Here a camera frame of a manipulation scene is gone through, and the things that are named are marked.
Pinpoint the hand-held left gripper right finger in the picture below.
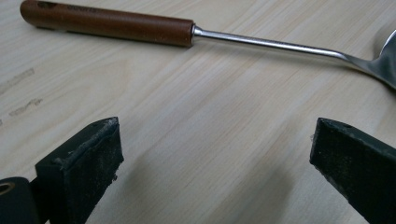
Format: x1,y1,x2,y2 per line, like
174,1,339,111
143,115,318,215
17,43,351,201
309,117,396,224

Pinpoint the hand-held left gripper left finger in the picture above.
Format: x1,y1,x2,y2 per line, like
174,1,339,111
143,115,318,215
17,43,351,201
30,116,125,224

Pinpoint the wooden-handled metal spatula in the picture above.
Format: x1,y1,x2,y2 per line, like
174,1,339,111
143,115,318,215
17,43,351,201
19,0,396,91

